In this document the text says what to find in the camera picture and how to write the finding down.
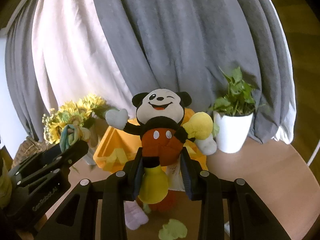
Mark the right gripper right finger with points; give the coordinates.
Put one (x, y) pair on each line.
(249, 216)

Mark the Mickey Mouse plush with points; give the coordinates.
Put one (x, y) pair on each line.
(163, 133)

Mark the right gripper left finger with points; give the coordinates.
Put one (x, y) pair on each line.
(76, 216)

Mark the grey curtain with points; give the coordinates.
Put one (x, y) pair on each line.
(178, 45)

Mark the white knotted plush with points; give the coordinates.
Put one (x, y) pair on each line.
(134, 215)

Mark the green potted plant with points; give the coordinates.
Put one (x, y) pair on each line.
(238, 100)

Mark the orange plastic crate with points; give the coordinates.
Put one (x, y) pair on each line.
(117, 147)

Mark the red pompom apple toy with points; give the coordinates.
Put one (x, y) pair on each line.
(165, 205)

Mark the beige curtain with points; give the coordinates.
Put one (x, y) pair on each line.
(72, 57)

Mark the sunflower bouquet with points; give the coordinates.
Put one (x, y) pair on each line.
(82, 113)

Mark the patterned brown cloth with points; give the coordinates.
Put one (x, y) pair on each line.
(28, 148)

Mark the green frog plush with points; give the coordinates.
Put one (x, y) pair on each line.
(174, 229)

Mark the white plant pot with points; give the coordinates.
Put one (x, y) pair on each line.
(233, 131)

